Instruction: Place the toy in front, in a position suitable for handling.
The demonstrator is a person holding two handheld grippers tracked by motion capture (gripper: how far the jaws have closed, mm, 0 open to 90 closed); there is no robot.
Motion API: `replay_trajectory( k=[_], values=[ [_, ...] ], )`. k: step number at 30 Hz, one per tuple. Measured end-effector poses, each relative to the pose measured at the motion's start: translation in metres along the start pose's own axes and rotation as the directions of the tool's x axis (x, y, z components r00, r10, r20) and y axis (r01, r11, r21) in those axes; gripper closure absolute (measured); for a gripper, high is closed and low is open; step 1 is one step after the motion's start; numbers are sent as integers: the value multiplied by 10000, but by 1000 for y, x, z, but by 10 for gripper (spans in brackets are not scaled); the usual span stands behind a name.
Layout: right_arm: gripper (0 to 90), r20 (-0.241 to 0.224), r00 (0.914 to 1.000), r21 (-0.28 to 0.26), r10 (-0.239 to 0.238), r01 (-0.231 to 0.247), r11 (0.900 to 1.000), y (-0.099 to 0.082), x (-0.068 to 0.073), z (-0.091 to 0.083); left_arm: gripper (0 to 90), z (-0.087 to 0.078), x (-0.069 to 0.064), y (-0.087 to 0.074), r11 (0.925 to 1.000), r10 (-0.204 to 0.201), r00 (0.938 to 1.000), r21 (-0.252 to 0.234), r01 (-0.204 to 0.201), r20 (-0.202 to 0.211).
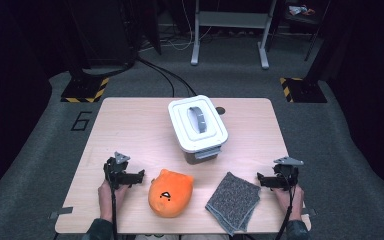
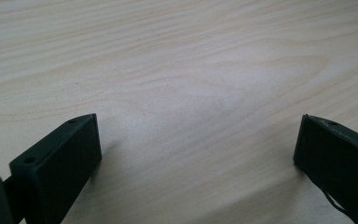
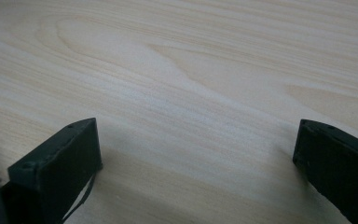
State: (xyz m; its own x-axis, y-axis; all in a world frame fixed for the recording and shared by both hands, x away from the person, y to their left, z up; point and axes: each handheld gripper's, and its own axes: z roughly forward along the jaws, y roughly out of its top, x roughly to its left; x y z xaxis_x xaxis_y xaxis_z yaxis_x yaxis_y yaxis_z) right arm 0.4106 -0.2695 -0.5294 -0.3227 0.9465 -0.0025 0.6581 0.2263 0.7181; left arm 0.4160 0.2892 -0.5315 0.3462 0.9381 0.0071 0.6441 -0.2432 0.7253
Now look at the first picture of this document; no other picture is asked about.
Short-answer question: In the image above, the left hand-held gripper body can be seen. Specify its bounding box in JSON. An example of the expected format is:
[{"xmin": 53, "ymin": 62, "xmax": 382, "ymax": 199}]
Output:
[{"xmin": 103, "ymin": 151, "xmax": 134, "ymax": 191}]

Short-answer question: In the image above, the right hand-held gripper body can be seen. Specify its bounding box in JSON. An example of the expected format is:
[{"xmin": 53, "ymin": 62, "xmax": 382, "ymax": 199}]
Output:
[{"xmin": 273, "ymin": 156, "xmax": 305, "ymax": 192}]

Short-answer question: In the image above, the grey fluffy cloth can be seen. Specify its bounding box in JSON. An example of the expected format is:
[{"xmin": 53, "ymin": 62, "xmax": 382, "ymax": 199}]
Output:
[{"xmin": 204, "ymin": 171, "xmax": 262, "ymax": 237}]

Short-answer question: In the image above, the orange plush toy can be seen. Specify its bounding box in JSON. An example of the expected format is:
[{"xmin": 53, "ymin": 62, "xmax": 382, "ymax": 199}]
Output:
[{"xmin": 147, "ymin": 168, "xmax": 195, "ymax": 219}]

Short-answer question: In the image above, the translucent brown storage box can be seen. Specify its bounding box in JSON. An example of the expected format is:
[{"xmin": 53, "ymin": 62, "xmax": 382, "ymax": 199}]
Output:
[{"xmin": 182, "ymin": 144, "xmax": 223, "ymax": 166}]

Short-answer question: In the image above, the person's right hand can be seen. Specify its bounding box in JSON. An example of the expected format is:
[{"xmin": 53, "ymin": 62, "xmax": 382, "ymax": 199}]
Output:
[{"xmin": 273, "ymin": 184, "xmax": 305, "ymax": 222}]

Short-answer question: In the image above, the person's left hand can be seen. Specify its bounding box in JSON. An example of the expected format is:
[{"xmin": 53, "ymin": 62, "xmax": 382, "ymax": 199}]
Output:
[{"xmin": 97, "ymin": 181, "xmax": 129, "ymax": 223}]

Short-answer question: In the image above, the black cabinet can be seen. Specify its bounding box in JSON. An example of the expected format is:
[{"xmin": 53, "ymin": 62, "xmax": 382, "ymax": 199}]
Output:
[{"xmin": 64, "ymin": 0, "xmax": 138, "ymax": 68}]

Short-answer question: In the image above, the dark shelf rack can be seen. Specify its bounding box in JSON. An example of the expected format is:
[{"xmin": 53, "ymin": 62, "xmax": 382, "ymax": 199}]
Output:
[{"xmin": 281, "ymin": 0, "xmax": 331, "ymax": 34}]

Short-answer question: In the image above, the small colourful item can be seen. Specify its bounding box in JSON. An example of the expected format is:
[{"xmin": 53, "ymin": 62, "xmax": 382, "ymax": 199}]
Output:
[{"xmin": 289, "ymin": 4, "xmax": 316, "ymax": 17}]

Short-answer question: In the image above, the right hand-held gripper cable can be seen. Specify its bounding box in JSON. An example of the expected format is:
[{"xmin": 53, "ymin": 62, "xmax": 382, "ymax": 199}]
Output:
[{"xmin": 274, "ymin": 181, "xmax": 298, "ymax": 240}]

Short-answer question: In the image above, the hand-held gripper cable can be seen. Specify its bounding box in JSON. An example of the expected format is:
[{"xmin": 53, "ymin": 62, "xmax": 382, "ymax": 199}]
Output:
[
  {"xmin": 110, "ymin": 186, "xmax": 118, "ymax": 240},
  {"xmin": 274, "ymin": 181, "xmax": 298, "ymax": 240}
]

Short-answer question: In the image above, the left hand-held gripper cable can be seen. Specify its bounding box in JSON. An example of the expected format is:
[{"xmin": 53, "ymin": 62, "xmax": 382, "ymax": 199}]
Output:
[{"xmin": 110, "ymin": 186, "xmax": 118, "ymax": 240}]

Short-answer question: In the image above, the black yellow striped base plate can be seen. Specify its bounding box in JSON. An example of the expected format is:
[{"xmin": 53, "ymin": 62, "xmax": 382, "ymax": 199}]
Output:
[
  {"xmin": 60, "ymin": 77, "xmax": 110, "ymax": 104},
  {"xmin": 279, "ymin": 77, "xmax": 328, "ymax": 104}
]

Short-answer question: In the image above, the black floor cable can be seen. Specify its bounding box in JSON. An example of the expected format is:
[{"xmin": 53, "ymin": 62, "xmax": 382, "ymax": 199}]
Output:
[
  {"xmin": 146, "ymin": 61, "xmax": 198, "ymax": 98},
  {"xmin": 136, "ymin": 56, "xmax": 176, "ymax": 98}
]

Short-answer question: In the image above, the black stand post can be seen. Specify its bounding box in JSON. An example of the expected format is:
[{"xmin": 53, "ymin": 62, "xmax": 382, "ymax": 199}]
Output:
[{"xmin": 63, "ymin": 0, "xmax": 91, "ymax": 88}]

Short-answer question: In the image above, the white cable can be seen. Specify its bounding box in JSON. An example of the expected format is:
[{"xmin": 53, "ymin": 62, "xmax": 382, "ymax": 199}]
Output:
[{"xmin": 166, "ymin": 0, "xmax": 214, "ymax": 52}]

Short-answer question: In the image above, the white metal stand frame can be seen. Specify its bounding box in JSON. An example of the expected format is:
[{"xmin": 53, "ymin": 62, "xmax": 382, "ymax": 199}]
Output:
[{"xmin": 190, "ymin": 0, "xmax": 278, "ymax": 70}]

